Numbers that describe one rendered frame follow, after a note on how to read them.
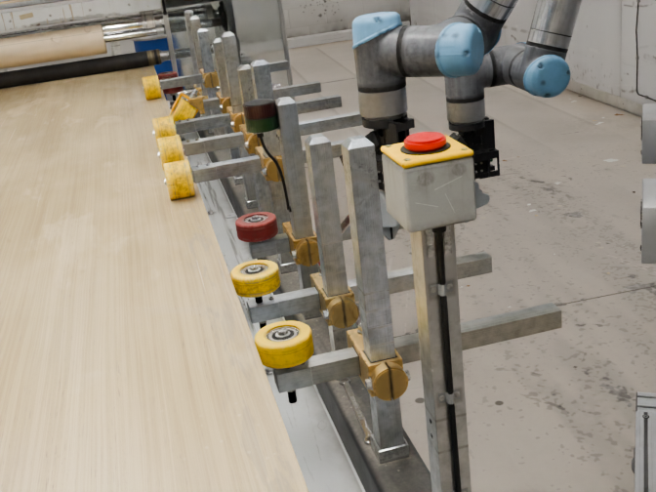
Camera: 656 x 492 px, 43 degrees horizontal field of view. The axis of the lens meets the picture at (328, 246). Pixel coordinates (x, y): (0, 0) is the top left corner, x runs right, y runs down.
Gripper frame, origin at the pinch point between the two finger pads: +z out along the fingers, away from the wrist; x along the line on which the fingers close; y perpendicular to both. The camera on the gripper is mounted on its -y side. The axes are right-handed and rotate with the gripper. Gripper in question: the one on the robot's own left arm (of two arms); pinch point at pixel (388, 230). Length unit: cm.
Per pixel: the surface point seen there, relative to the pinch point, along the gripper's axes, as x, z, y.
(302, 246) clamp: -4.4, 7.1, -21.7
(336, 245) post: -10.3, -0.7, -0.1
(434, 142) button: -28, -29, 48
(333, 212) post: -10.2, -6.3, -0.1
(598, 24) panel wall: 396, 41, -282
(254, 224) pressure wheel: -9.7, 2.8, -29.3
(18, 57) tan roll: 11, -9, -266
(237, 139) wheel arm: 13, -2, -76
